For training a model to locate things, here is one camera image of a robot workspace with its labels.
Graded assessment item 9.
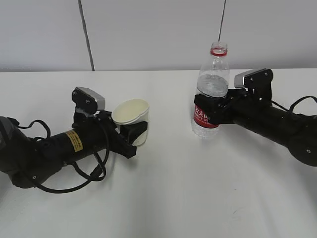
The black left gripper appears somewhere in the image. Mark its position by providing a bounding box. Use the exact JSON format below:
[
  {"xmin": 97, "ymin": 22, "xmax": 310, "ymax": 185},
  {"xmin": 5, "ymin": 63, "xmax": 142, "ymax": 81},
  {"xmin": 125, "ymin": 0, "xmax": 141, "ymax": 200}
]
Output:
[{"xmin": 71, "ymin": 111, "xmax": 148, "ymax": 158}]

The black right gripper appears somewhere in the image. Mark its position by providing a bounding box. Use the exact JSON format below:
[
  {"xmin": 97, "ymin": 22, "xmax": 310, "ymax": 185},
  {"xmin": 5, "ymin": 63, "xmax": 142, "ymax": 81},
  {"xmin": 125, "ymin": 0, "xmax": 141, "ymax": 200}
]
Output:
[{"xmin": 193, "ymin": 88, "xmax": 272, "ymax": 128}]

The white paper cup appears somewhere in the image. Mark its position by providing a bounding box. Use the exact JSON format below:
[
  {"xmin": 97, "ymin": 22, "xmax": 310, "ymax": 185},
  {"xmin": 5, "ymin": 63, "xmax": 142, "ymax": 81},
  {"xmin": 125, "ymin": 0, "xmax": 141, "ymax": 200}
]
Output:
[{"xmin": 111, "ymin": 99, "xmax": 150, "ymax": 135}]

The clear water bottle red label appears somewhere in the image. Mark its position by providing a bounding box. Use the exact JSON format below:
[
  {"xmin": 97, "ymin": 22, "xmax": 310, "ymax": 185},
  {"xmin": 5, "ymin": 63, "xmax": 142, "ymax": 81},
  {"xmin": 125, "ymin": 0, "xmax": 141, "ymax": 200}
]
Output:
[{"xmin": 192, "ymin": 41, "xmax": 230, "ymax": 139}]

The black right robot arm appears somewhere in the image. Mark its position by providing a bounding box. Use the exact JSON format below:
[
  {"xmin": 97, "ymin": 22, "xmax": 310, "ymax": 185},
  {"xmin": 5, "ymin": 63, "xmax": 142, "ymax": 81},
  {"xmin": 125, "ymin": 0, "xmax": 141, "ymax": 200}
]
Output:
[{"xmin": 194, "ymin": 89, "xmax": 317, "ymax": 167}]

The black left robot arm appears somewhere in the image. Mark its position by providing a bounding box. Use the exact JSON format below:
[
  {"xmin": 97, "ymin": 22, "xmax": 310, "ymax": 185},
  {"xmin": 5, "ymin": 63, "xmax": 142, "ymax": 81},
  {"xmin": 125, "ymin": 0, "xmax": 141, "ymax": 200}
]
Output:
[{"xmin": 0, "ymin": 111, "xmax": 148, "ymax": 194}]

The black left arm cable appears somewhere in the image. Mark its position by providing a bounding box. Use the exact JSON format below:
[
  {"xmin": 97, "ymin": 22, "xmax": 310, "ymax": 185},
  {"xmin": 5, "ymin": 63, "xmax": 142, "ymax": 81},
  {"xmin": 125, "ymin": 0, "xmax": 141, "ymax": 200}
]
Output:
[{"xmin": 14, "ymin": 111, "xmax": 117, "ymax": 194}]

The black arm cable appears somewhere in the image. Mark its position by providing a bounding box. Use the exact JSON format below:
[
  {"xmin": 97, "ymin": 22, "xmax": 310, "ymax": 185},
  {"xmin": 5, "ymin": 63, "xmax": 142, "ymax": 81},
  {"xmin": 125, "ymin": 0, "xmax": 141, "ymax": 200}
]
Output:
[
  {"xmin": 271, "ymin": 95, "xmax": 317, "ymax": 115},
  {"xmin": 14, "ymin": 111, "xmax": 117, "ymax": 194}
]

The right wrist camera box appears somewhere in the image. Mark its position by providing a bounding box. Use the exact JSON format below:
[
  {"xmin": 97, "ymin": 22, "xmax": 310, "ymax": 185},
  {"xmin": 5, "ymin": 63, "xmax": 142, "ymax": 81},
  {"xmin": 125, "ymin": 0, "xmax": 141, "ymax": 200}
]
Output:
[{"xmin": 234, "ymin": 68, "xmax": 273, "ymax": 90}]

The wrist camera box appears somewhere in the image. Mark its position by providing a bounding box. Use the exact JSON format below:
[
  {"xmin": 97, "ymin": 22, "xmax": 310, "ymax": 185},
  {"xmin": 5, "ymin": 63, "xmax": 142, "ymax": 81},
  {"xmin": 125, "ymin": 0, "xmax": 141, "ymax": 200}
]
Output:
[
  {"xmin": 234, "ymin": 68, "xmax": 273, "ymax": 90},
  {"xmin": 72, "ymin": 87, "xmax": 106, "ymax": 117}
]

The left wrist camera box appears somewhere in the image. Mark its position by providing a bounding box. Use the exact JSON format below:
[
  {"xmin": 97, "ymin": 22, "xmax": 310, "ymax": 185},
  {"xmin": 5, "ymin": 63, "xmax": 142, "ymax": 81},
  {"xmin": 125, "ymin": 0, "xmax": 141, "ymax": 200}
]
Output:
[{"xmin": 72, "ymin": 87, "xmax": 106, "ymax": 117}]

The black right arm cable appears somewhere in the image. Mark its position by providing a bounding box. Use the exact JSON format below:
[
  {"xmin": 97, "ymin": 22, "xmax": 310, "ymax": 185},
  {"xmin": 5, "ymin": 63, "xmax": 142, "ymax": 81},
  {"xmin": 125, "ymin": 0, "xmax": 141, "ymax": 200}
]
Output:
[{"xmin": 271, "ymin": 95, "xmax": 317, "ymax": 115}]

